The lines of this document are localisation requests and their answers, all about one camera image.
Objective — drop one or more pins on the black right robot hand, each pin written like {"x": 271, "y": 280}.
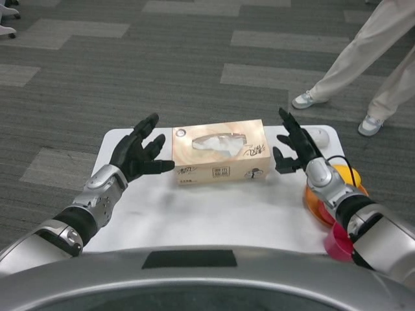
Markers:
{"x": 296, "y": 145}

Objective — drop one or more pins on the white office chair base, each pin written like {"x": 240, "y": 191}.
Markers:
{"x": 7, "y": 19}

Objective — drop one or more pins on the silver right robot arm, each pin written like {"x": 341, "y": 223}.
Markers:
{"x": 360, "y": 214}

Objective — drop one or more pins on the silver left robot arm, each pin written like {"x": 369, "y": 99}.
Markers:
{"x": 69, "y": 214}

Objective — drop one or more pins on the person in beige trousers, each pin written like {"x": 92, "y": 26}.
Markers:
{"x": 369, "y": 61}

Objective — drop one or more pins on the yellow round fruit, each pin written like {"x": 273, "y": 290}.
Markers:
{"x": 351, "y": 175}

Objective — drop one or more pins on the pink cup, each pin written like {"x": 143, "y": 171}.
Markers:
{"x": 337, "y": 243}

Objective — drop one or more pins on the beige tissue box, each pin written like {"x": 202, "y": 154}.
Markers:
{"x": 220, "y": 152}

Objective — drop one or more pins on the white computer mouse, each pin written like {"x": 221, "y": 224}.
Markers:
{"x": 319, "y": 136}

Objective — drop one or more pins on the orange plate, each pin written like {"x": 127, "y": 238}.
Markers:
{"x": 313, "y": 202}

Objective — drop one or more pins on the silver robot chest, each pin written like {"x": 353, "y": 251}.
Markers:
{"x": 201, "y": 282}

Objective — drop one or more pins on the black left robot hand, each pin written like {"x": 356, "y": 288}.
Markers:
{"x": 134, "y": 155}

